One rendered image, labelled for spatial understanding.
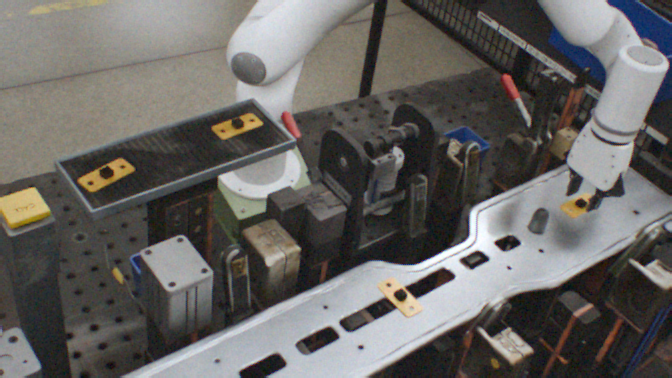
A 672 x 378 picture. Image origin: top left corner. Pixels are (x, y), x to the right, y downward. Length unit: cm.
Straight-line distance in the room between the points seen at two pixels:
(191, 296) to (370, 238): 42
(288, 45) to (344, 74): 218
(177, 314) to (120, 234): 64
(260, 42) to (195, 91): 199
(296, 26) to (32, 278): 63
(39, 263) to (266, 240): 35
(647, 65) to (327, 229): 60
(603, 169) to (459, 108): 88
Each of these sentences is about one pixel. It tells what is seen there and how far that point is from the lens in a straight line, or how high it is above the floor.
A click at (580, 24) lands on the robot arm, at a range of 143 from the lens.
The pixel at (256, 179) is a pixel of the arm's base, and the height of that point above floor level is 83.
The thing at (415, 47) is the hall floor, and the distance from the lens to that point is 401.
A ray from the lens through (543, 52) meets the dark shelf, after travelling 209.
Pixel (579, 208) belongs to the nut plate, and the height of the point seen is 100.
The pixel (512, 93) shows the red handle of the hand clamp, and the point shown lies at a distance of 172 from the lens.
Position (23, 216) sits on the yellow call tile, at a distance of 129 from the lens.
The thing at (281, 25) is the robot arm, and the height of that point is 125.
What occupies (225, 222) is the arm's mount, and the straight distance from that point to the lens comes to 188.
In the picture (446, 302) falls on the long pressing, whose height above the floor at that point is 100.
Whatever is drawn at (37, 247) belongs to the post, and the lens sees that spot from 132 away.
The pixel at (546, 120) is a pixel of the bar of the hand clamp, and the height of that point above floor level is 111.
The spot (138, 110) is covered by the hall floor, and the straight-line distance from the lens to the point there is 342.
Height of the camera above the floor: 204
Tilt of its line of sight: 41 degrees down
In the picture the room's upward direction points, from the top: 9 degrees clockwise
